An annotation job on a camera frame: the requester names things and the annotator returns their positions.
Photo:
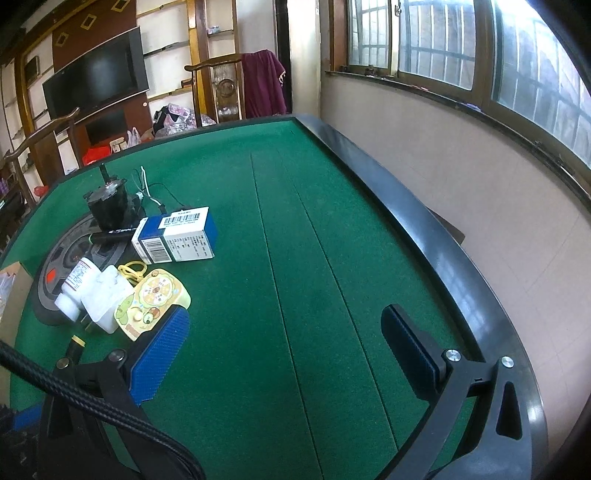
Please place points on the white medicine bottle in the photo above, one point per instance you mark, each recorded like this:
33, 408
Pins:
76, 290

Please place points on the wooden armchair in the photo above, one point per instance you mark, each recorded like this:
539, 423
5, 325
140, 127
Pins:
51, 138

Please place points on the wooden chair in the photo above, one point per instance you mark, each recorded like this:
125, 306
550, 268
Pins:
221, 92

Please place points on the red package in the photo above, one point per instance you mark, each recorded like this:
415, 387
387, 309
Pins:
94, 157

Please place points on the yellow cartoon toy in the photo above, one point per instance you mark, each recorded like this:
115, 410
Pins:
154, 300

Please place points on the yellow rubber band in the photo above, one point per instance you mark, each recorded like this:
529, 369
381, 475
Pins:
131, 272

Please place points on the wooden wall cabinet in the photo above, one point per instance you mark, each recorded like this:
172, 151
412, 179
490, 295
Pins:
203, 27

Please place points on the floral plastic bag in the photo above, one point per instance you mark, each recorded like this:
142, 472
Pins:
180, 117

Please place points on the white plastic bag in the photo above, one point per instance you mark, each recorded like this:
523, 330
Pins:
133, 137

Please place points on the round grey table disc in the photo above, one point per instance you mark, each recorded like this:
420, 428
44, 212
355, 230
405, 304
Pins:
53, 277

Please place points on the white power adapter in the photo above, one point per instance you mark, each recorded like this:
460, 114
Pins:
108, 300

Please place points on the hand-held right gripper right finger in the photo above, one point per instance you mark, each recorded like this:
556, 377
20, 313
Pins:
411, 355

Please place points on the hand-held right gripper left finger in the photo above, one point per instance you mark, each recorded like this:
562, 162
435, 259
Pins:
159, 355

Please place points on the maroon cloth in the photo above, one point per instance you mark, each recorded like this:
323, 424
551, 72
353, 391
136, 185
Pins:
263, 83

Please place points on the blue and white box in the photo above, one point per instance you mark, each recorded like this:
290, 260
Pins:
184, 235

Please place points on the large cardboard box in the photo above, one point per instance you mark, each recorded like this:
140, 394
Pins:
18, 314

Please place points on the black electric motor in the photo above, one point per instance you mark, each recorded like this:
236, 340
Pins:
108, 207

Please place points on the black flat television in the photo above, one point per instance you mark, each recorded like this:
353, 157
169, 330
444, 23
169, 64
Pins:
97, 74

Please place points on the barred window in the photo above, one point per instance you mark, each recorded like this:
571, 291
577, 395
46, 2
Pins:
461, 46

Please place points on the black marker pen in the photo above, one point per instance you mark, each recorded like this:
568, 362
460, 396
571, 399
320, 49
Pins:
115, 234

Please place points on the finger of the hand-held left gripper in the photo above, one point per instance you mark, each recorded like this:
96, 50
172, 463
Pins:
27, 417

